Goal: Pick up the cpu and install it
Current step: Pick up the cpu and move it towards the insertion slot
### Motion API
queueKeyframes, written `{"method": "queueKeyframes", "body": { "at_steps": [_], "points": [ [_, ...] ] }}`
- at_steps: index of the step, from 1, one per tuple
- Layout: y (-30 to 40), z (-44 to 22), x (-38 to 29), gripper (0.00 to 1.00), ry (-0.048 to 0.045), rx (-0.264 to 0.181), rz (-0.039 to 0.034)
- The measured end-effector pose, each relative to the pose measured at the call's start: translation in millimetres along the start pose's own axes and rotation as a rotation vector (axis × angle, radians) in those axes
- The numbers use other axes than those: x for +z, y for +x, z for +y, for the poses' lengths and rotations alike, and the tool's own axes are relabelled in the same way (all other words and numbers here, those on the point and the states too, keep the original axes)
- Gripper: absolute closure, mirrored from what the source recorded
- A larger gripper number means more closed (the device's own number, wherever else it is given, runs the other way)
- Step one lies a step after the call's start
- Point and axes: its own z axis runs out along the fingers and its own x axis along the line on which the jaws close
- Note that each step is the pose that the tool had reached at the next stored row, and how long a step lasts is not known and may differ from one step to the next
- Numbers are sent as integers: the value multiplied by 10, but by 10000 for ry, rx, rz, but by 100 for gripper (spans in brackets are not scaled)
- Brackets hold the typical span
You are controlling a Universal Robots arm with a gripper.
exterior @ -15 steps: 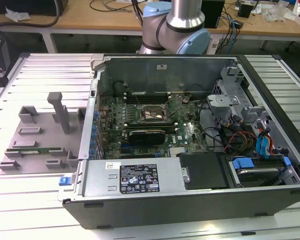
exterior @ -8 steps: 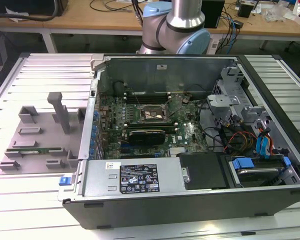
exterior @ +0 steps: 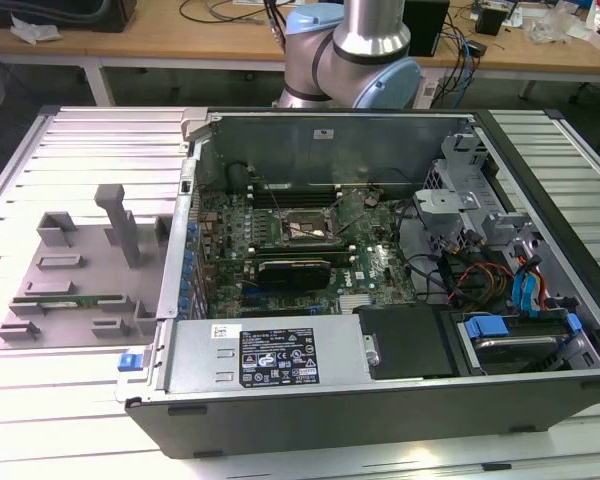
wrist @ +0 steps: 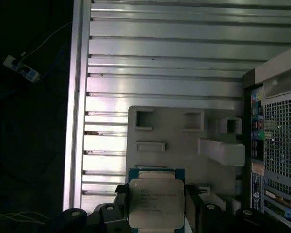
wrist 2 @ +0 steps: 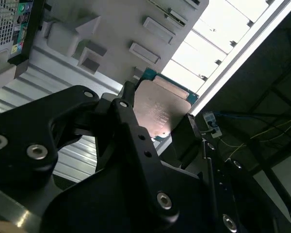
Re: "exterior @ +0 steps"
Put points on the metal locking lever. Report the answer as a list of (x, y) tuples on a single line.
[(351, 222), (271, 192)]

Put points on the black plastic shroud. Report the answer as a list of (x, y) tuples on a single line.
[(405, 345)]

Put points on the green RAM stick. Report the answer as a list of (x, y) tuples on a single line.
[(95, 301)]

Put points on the silver power supply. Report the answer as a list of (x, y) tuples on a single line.
[(200, 355)]

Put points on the green motherboard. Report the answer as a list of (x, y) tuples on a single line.
[(370, 235)]

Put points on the black grey PC case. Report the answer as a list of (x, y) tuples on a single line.
[(330, 425)]

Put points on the large black box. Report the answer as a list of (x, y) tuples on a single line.
[(55, 12)]

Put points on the black container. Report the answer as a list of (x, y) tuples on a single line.
[(492, 20)]

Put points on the clear plastic bags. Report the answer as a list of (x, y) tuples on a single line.
[(555, 25)]

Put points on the black RAM slot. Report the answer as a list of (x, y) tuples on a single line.
[(305, 187), (300, 262), (300, 257), (300, 252), (305, 193), (300, 246)]

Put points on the blue case latch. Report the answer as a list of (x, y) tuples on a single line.
[(129, 361)]

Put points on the black graphics card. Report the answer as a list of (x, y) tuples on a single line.
[(295, 280)]

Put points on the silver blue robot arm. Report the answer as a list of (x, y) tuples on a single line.
[(360, 30)]

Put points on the silver metal drive cage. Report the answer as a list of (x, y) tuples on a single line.
[(445, 205)]

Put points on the small black device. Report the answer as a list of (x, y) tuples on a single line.
[(477, 47)]

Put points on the black tower box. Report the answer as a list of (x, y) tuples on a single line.
[(430, 25)]

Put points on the crumpled white plastic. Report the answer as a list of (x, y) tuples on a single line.
[(32, 30)]

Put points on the hard disk in blue carrier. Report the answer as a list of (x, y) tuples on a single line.
[(515, 350)]

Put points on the wooden desk white frame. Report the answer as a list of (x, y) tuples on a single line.
[(530, 55), (130, 40)]

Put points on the silver chipset heat sink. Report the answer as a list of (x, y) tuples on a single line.
[(357, 304)]

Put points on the grey parts rack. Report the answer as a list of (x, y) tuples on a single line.
[(100, 280)]

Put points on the CPU socket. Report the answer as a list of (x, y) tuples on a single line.
[(300, 220)]

